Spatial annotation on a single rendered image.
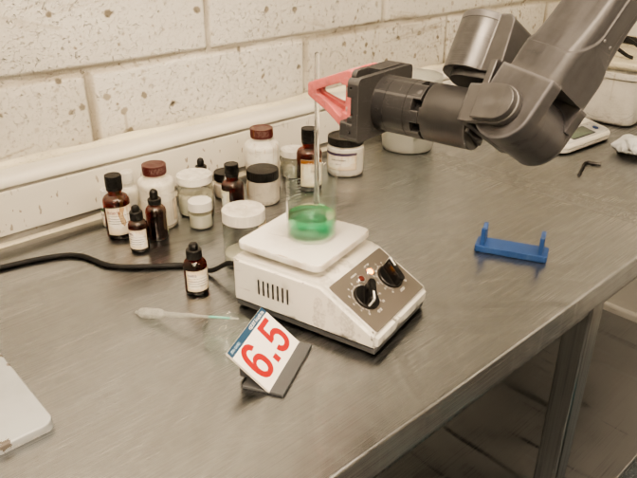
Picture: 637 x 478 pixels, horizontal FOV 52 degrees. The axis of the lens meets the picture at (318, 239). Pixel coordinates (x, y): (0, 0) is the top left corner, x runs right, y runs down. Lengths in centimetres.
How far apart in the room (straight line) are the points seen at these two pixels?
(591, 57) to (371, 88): 20
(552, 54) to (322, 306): 35
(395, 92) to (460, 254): 36
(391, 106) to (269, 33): 63
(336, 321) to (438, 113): 25
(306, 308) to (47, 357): 29
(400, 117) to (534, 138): 14
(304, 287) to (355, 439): 19
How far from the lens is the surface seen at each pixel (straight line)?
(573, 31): 60
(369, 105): 67
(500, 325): 81
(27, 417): 69
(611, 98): 165
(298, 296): 74
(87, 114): 109
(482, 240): 96
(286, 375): 70
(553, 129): 60
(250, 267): 77
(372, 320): 72
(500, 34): 65
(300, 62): 132
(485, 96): 59
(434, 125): 64
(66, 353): 78
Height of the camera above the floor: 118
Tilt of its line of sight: 26 degrees down
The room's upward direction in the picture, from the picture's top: straight up
